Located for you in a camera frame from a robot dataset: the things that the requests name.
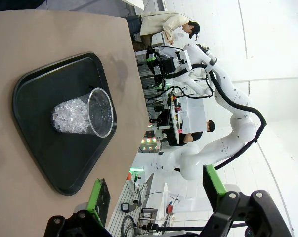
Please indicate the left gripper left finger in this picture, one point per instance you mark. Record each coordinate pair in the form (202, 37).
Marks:
(99, 200)

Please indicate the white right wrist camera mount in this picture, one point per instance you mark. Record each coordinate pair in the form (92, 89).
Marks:
(184, 60)

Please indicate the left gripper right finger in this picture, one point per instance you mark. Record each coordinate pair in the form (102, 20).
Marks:
(237, 212)

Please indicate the short clear iced cup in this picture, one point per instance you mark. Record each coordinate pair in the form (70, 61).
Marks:
(69, 118)

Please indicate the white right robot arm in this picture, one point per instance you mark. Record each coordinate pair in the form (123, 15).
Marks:
(237, 128)

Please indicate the person in beige jacket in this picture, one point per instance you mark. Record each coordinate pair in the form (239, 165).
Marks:
(158, 24)

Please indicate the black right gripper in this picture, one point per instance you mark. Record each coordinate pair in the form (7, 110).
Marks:
(168, 65)

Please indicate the black power adapter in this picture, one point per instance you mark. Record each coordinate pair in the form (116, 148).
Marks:
(125, 207)

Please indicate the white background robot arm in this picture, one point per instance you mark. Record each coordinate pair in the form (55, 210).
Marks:
(195, 85)

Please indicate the slotted aluminium base plate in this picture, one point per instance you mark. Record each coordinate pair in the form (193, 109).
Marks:
(119, 197)

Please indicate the red emergency stop button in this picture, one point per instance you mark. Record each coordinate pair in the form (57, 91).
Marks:
(129, 176)

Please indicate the seated person in black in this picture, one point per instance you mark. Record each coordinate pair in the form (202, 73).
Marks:
(188, 137)

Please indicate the white cabinet box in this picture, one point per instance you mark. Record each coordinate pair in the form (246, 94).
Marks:
(193, 113)

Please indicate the black plastic serving tray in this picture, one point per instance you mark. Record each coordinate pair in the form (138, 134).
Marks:
(52, 160)

